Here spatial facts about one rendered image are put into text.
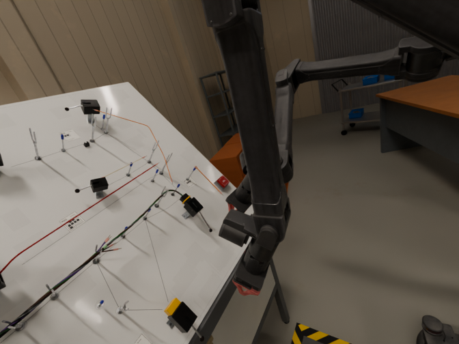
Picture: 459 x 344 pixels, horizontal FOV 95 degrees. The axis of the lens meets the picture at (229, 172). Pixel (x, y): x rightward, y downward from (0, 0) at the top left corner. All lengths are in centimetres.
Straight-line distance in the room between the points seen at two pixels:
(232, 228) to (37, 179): 67
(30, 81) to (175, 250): 225
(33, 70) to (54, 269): 223
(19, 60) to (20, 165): 191
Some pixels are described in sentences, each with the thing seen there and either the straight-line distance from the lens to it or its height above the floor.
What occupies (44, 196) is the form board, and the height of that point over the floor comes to 138.
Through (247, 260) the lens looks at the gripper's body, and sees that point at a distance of 52.
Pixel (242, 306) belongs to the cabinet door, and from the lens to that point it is 112.
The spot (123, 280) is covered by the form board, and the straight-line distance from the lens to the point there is 79.
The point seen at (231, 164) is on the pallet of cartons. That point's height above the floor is 65.
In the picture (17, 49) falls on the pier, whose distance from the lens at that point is 282.
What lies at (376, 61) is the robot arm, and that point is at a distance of 81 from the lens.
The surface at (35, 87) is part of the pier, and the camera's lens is 273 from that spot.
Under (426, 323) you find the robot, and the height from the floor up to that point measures 32.
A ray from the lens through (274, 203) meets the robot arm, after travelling 38.
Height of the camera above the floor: 153
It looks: 22 degrees down
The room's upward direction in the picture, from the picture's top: 18 degrees counter-clockwise
